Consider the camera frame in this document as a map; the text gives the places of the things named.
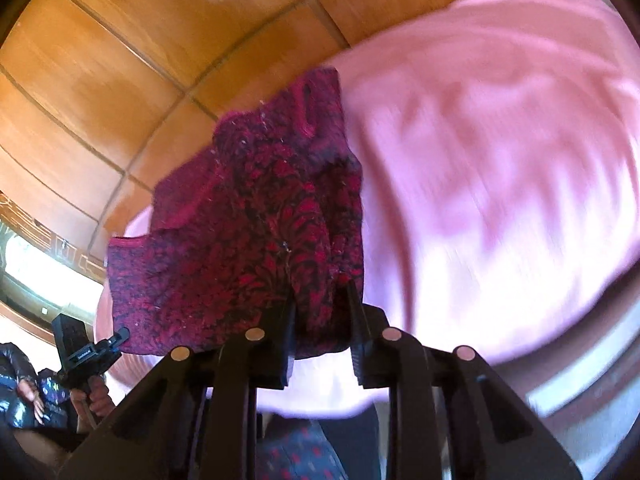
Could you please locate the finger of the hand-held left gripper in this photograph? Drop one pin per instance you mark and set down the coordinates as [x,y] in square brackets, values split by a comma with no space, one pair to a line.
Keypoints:
[117,338]

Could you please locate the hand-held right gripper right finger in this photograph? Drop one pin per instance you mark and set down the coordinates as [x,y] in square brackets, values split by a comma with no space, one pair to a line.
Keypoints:
[362,350]

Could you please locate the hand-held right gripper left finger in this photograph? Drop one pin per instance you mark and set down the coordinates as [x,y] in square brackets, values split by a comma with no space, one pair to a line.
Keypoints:
[280,345]

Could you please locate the red patterned knit sweater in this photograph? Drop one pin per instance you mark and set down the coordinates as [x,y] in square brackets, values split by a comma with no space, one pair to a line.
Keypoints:
[240,240]

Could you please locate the person's left hand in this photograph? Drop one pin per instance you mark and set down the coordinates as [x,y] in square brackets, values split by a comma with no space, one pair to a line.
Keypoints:
[97,402]

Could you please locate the dark red-dotted clothing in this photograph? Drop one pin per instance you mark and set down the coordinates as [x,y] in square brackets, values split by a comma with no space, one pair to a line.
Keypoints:
[300,455]

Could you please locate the pink blanket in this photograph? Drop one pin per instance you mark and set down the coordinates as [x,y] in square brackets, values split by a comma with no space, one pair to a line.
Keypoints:
[475,160]

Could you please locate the wooden panelled wardrobe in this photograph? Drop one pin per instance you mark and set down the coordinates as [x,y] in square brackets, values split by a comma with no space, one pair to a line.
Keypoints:
[125,60]

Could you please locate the window with carved wooden frame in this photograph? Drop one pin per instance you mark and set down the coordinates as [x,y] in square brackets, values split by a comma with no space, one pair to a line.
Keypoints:
[35,265]

